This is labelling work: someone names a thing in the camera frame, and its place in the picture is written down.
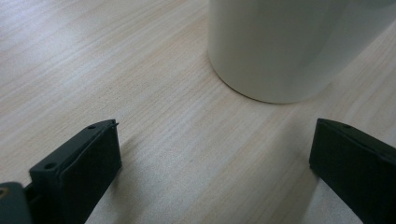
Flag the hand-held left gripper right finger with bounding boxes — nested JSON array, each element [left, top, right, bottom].
[[308, 118, 396, 224]]

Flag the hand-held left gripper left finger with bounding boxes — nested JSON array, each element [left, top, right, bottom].
[[28, 119, 123, 224]]

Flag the white cup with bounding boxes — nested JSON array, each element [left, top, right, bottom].
[[206, 0, 396, 105]]

